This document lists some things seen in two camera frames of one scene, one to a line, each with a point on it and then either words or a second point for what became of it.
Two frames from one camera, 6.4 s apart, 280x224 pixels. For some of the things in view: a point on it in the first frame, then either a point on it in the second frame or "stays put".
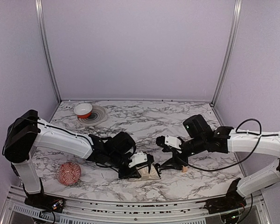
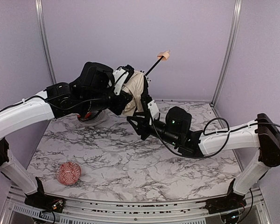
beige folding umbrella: x=154 y=174 -> x=134 y=86
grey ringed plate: x=98 y=116 stays put
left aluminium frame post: x=44 y=38 stays put
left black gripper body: x=129 y=171 -> x=122 y=102
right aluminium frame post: x=222 y=73 stays put
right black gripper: x=175 y=154 -> x=144 y=124
